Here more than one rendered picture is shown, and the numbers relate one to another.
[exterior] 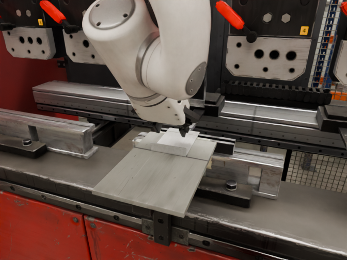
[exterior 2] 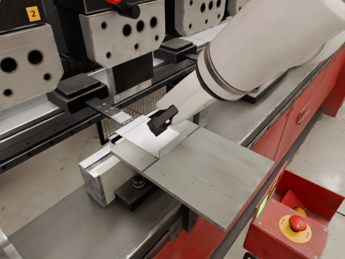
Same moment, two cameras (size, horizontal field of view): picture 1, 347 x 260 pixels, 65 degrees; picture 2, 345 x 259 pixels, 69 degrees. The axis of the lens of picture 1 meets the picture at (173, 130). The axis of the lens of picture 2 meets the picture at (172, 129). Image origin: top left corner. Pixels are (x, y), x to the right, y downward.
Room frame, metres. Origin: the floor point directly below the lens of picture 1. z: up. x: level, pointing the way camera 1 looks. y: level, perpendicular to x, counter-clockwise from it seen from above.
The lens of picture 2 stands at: (0.40, 0.37, 1.33)
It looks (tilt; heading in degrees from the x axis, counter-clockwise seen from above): 37 degrees down; 290
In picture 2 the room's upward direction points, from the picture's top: straight up
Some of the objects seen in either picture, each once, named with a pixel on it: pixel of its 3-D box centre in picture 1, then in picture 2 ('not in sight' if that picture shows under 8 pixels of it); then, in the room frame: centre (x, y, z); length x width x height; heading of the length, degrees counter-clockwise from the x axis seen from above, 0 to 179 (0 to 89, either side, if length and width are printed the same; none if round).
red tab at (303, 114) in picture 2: not in sight; (304, 112); (0.13, -0.94, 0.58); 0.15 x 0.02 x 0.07; 70
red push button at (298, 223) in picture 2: not in sight; (296, 225); (0.24, -0.05, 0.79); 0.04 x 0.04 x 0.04
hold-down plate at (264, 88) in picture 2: not in sight; (266, 82); (0.37, -0.58, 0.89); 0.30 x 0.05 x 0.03; 70
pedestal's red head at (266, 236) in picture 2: not in sight; (293, 219); (0.24, -0.10, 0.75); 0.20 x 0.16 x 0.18; 71
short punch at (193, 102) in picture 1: (185, 86); (131, 72); (0.63, -0.03, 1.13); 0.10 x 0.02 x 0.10; 70
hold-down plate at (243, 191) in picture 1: (191, 183); (169, 163); (0.57, -0.05, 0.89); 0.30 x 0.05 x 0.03; 70
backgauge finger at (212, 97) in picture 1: (198, 110); (93, 99); (0.78, -0.08, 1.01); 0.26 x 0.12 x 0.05; 160
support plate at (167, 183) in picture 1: (162, 164); (190, 157); (0.49, 0.02, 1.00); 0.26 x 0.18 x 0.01; 160
